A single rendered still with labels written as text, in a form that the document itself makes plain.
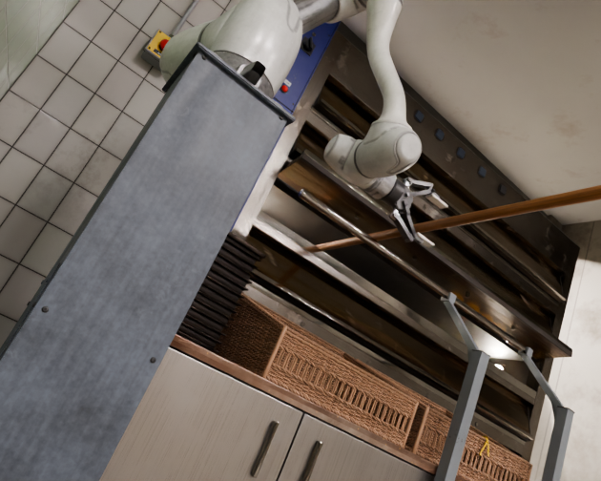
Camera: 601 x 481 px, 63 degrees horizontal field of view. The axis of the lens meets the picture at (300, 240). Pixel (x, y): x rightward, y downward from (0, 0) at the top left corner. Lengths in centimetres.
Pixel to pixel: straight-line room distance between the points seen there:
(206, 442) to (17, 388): 59
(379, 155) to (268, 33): 38
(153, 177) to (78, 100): 103
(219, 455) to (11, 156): 109
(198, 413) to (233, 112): 71
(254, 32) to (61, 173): 94
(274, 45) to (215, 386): 78
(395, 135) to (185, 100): 51
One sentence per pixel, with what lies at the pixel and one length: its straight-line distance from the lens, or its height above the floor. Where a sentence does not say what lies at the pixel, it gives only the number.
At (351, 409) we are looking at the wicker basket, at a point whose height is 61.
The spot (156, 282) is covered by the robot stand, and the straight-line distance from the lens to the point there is 81.
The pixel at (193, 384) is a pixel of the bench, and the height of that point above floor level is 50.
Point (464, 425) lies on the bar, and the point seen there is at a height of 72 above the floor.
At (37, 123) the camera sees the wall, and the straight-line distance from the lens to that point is 180.
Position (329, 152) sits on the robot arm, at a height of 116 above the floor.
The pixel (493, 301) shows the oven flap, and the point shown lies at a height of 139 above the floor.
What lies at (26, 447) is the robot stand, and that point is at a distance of 81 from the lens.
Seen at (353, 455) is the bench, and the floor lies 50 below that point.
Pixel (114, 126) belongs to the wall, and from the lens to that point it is 183.
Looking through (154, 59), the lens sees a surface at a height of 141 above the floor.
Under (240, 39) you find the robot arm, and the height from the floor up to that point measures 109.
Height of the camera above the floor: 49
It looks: 20 degrees up
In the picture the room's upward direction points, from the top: 25 degrees clockwise
